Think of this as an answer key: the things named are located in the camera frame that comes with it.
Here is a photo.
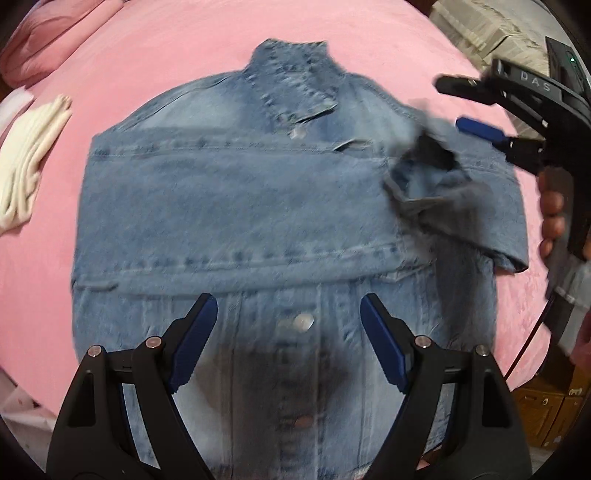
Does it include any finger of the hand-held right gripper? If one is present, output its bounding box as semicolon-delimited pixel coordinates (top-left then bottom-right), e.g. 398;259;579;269
455;117;546;175
436;74;505;101

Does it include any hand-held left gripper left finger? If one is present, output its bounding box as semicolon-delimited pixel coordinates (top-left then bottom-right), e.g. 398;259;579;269
46;293;219;480

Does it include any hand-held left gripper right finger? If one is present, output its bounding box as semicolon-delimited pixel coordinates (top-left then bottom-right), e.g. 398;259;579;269
360;293;532;480

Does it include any blue denim jacket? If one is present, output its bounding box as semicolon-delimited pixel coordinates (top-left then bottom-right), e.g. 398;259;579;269
69;39;531;480

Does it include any person's right hand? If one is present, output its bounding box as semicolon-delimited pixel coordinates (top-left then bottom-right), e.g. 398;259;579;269
537;172;570;260

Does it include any wooden drawer cabinet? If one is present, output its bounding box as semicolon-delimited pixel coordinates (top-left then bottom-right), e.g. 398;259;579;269
512;369;591;450

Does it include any folded white towel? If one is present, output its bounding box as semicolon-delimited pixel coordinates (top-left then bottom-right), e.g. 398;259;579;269
0;95;74;234

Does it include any pink bed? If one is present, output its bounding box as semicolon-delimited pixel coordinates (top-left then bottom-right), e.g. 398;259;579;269
0;0;555;444

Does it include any pink pillow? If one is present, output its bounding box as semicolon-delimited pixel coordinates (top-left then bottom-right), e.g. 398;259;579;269
0;0;123;88

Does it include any black cable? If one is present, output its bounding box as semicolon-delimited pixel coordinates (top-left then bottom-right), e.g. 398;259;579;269
505;295;555;380

